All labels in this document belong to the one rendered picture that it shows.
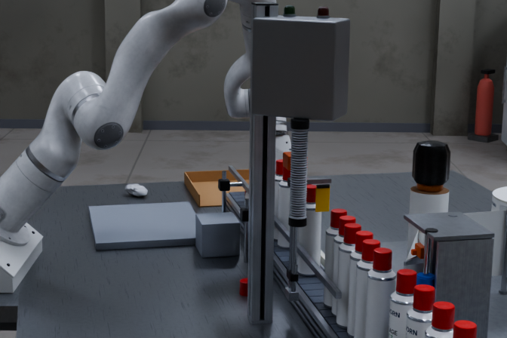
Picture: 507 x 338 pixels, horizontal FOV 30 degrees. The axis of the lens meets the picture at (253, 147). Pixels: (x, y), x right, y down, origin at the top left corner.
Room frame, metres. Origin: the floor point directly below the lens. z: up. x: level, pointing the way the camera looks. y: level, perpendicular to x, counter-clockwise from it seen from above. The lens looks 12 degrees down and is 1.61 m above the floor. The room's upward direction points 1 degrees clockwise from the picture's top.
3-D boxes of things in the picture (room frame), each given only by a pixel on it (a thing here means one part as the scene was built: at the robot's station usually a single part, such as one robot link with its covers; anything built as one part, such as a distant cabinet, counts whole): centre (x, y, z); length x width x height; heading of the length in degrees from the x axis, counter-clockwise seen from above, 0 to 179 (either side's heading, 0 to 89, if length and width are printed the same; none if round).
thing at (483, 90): (7.94, -1.96, 0.30); 0.27 x 0.26 x 0.60; 1
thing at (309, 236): (2.05, -0.13, 0.98); 0.05 x 0.05 x 0.20
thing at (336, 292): (2.24, -0.05, 0.95); 1.07 x 0.01 x 0.01; 13
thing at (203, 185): (2.94, 0.07, 0.85); 0.30 x 0.26 x 0.04; 13
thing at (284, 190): (2.25, -0.09, 0.98); 0.05 x 0.05 x 0.20
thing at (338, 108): (1.85, -0.09, 1.38); 0.17 x 0.10 x 0.19; 68
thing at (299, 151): (1.79, -0.09, 1.18); 0.04 x 0.04 x 0.21
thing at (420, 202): (2.11, -0.41, 1.03); 0.09 x 0.09 x 0.30
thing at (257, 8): (1.90, -0.02, 1.16); 0.04 x 0.04 x 0.67; 13
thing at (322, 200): (1.92, -0.15, 1.09); 0.03 x 0.01 x 0.06; 103
